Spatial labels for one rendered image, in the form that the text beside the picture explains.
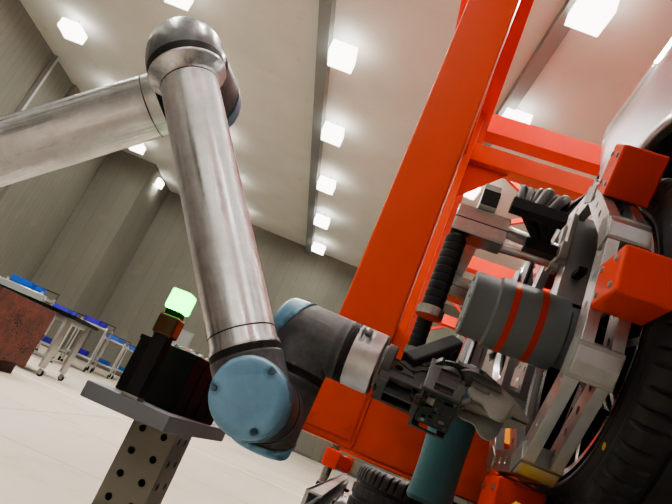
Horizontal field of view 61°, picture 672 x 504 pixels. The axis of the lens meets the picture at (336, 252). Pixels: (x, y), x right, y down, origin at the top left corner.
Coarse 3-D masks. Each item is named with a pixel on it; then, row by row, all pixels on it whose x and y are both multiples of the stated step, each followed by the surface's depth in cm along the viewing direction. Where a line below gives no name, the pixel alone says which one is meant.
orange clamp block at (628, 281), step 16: (624, 256) 73; (640, 256) 73; (656, 256) 73; (608, 272) 77; (624, 272) 72; (640, 272) 72; (656, 272) 72; (608, 288) 74; (624, 288) 72; (640, 288) 72; (656, 288) 72; (592, 304) 79; (608, 304) 76; (624, 304) 74; (640, 304) 73; (656, 304) 71; (640, 320) 77
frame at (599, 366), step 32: (608, 224) 85; (640, 224) 86; (608, 256) 83; (576, 352) 78; (608, 352) 78; (576, 384) 79; (608, 384) 78; (544, 416) 83; (576, 416) 82; (512, 448) 95; (544, 448) 88; (544, 480) 87
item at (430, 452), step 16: (448, 432) 108; (464, 432) 108; (432, 448) 108; (448, 448) 107; (464, 448) 108; (432, 464) 107; (448, 464) 106; (416, 480) 107; (432, 480) 105; (448, 480) 106; (416, 496) 105; (432, 496) 104; (448, 496) 105
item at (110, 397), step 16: (96, 384) 101; (96, 400) 99; (112, 400) 99; (128, 400) 99; (128, 416) 98; (144, 416) 98; (160, 416) 98; (176, 416) 103; (176, 432) 104; (192, 432) 113; (208, 432) 123
